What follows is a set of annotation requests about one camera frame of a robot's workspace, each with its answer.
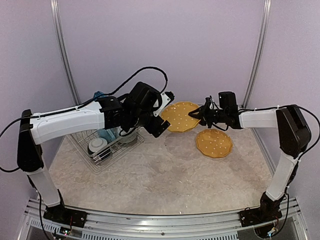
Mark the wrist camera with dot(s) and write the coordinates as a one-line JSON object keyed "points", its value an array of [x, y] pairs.
{"points": [[145, 98], [227, 102]]}

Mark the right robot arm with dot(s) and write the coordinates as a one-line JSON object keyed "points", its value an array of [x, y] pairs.
{"points": [[294, 136]]}

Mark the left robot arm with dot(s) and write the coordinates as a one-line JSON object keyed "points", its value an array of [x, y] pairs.
{"points": [[37, 128]]}

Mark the metal wire dish rack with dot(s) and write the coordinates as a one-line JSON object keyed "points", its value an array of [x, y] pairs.
{"points": [[81, 139]]}

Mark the right aluminium frame post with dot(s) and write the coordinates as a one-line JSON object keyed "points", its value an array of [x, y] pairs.
{"points": [[258, 52]]}

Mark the left aluminium frame post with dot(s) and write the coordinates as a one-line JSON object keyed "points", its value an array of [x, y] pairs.
{"points": [[54, 4]]}

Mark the small pale ribbed cup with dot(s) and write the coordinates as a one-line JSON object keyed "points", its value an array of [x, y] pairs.
{"points": [[125, 137]]}

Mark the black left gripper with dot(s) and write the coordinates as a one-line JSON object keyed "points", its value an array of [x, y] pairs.
{"points": [[152, 128]]}

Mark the yellow dotted plate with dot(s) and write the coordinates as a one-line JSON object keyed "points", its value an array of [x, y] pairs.
{"points": [[214, 143], [177, 114]]}

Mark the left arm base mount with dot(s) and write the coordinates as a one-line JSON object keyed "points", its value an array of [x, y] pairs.
{"points": [[66, 216]]}

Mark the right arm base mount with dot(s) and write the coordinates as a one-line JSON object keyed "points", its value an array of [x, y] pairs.
{"points": [[260, 212]]}

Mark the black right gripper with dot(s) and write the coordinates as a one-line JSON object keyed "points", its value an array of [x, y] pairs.
{"points": [[203, 114]]}

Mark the blue dotted plate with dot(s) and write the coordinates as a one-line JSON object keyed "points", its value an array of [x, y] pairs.
{"points": [[98, 94]]}

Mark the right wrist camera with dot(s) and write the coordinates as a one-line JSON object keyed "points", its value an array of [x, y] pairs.
{"points": [[227, 102]]}

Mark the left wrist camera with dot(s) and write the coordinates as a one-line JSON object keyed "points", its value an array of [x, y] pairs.
{"points": [[145, 98]]}

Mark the front aluminium rail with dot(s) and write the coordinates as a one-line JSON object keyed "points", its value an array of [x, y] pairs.
{"points": [[104, 225]]}

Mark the aluminium frame post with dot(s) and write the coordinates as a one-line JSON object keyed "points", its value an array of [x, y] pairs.
{"points": [[258, 52], [54, 4]]}

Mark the dark teal white bowl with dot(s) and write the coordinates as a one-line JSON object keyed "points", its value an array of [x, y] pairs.
{"points": [[98, 147]]}

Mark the light blue mug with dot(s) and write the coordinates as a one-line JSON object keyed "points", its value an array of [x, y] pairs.
{"points": [[108, 134]]}

